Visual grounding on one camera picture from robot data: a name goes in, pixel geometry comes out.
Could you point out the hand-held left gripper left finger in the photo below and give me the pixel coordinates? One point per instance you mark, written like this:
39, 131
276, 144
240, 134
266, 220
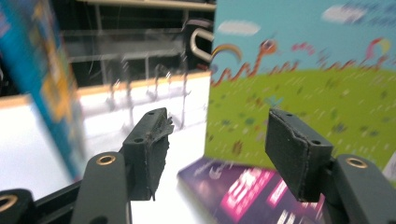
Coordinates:
144, 165

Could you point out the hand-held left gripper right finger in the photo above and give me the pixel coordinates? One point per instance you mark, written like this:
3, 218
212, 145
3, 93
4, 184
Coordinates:
292, 152

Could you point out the blue picture book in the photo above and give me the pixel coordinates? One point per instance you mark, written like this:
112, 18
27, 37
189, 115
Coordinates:
40, 77

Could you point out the clear acrylic book rack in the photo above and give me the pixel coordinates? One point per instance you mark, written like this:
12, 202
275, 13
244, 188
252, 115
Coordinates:
183, 93

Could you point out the sky and meadow picture book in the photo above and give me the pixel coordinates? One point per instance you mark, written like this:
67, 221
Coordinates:
311, 93

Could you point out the purple paperback book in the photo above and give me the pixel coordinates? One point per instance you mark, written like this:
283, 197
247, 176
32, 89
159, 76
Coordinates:
236, 193

